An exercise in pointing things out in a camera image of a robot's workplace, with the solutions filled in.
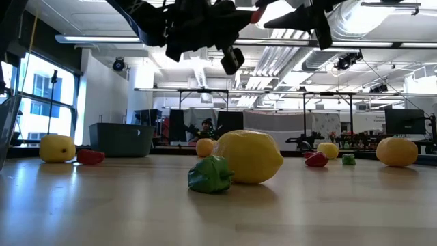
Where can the grey translucent plastic basket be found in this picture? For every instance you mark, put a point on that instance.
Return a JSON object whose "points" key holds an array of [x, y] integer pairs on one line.
{"points": [[8, 130]]}

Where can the black ceiling camera rig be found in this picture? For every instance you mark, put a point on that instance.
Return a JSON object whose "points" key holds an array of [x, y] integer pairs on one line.
{"points": [[346, 62]]}

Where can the black computer monitor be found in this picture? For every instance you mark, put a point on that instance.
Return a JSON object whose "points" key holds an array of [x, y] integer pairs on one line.
{"points": [[405, 121]]}

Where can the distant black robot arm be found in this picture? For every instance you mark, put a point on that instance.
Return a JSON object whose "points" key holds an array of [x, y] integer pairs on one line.
{"points": [[304, 139]]}

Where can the LED light bar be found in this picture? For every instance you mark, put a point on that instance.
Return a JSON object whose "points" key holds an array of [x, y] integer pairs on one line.
{"points": [[102, 39]]}

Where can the grey fabric curtain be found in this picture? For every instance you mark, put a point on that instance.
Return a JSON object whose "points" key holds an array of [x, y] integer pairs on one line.
{"points": [[280, 123]]}

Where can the small red chili pepper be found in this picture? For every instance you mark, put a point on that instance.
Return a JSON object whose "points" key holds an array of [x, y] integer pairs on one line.
{"points": [[257, 15]]}

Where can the black ceiling-mounted device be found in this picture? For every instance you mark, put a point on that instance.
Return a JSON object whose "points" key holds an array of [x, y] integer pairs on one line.
{"points": [[379, 89]]}

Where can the teal plastic basket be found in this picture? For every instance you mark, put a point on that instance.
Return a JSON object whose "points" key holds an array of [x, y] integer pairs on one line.
{"points": [[119, 141]]}

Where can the silver ventilation duct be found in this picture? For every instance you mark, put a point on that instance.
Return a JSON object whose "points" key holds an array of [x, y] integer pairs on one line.
{"points": [[345, 20]]}

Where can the small green bell pepper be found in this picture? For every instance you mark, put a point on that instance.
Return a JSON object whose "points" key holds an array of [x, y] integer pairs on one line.
{"points": [[349, 159]]}

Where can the red bell pepper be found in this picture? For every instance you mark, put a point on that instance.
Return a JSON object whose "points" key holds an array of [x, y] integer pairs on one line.
{"points": [[90, 157], [316, 160]]}

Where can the yellow plastic lemon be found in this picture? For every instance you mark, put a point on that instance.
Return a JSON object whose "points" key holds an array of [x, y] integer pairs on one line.
{"points": [[330, 149], [397, 152], [251, 155], [57, 148]]}

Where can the distant black workstation frame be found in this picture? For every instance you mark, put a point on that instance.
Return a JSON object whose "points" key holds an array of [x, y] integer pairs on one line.
{"points": [[304, 109]]}

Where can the black partition panel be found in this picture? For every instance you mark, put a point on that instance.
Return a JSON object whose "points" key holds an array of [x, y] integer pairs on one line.
{"points": [[177, 123], [230, 121]]}

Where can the orange-tinted yellow lemon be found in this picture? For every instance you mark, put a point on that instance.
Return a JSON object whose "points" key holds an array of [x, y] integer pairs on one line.
{"points": [[205, 147]]}

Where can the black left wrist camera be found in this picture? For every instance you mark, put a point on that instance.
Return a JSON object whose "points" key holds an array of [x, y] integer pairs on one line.
{"points": [[233, 61]]}

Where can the large glass window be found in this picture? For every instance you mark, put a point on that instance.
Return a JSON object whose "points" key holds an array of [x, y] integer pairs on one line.
{"points": [[37, 116]]}

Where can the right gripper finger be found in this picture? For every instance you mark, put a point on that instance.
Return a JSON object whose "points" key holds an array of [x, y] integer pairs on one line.
{"points": [[297, 20], [323, 32]]}

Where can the black ceiling dome camera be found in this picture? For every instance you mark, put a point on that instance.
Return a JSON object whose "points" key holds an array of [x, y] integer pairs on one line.
{"points": [[118, 64]]}

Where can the person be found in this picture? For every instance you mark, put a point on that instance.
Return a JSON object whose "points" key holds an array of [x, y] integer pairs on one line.
{"points": [[207, 131]]}

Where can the black aluminium table frame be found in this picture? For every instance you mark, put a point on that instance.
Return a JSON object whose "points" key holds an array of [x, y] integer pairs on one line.
{"points": [[174, 150]]}

